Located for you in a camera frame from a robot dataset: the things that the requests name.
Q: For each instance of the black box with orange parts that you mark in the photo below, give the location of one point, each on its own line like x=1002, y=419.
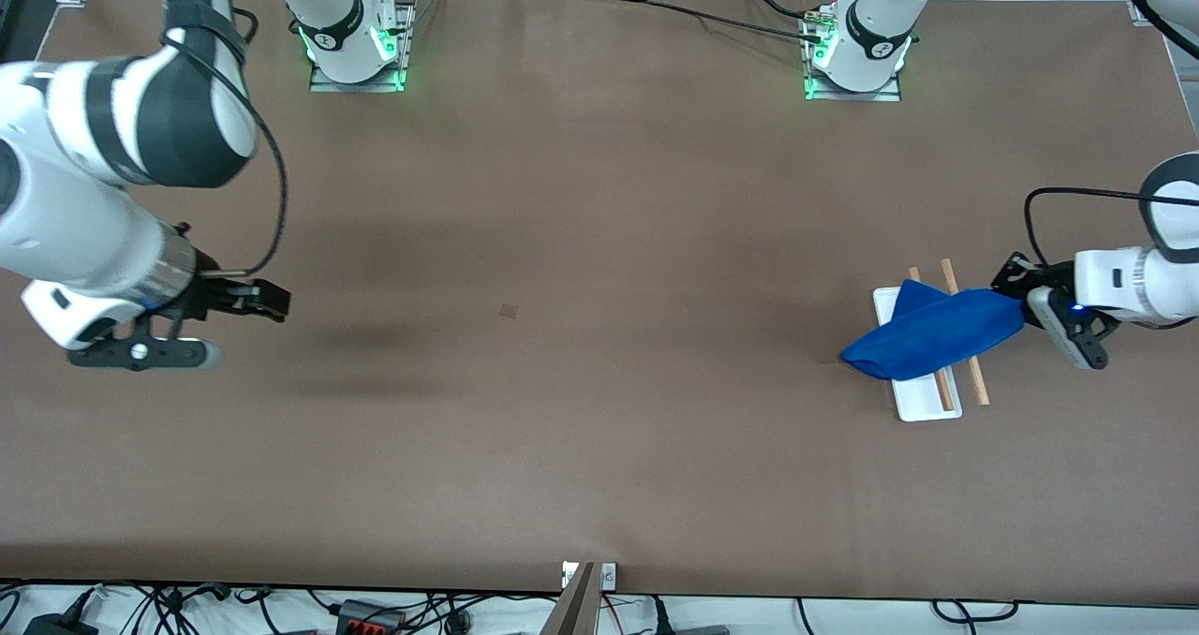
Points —
x=370, y=616

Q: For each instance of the black power adapter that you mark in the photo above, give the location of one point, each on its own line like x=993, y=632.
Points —
x=56, y=627

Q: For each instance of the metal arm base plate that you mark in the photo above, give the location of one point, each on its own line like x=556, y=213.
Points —
x=890, y=95
x=323, y=81

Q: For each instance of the grey camera mount pole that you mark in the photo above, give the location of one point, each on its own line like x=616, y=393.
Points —
x=573, y=612

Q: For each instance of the silver table edge bracket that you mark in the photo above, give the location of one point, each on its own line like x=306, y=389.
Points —
x=609, y=575

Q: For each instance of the black floor plug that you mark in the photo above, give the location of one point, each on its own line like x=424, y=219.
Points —
x=660, y=616

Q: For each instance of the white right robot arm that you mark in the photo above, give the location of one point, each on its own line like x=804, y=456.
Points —
x=56, y=204

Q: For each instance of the blue towel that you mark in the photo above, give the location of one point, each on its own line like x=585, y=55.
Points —
x=937, y=335

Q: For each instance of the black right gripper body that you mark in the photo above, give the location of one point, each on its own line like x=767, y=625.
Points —
x=212, y=297

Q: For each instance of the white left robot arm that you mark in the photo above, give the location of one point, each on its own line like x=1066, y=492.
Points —
x=1171, y=279

